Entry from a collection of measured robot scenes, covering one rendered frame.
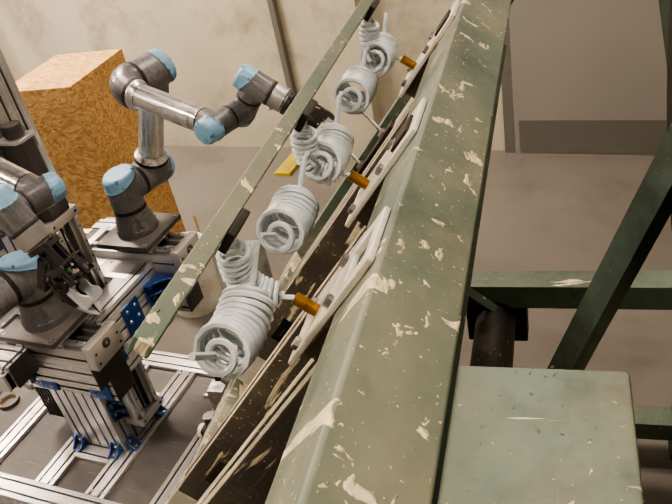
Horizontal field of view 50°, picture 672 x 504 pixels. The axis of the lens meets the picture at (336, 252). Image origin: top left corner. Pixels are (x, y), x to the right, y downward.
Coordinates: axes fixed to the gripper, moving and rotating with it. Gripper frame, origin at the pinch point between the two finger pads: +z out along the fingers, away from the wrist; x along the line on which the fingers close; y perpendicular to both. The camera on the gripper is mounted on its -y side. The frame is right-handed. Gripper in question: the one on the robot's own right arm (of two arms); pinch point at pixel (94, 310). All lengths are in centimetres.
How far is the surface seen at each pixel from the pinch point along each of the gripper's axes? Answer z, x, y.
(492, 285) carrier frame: 80, 89, 40
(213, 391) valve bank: 49, 28, -26
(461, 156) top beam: -1, -16, 111
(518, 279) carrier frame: 84, 93, 47
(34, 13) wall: -134, 329, -300
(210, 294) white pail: 65, 145, -138
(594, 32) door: 85, 325, 45
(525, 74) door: 88, 325, 0
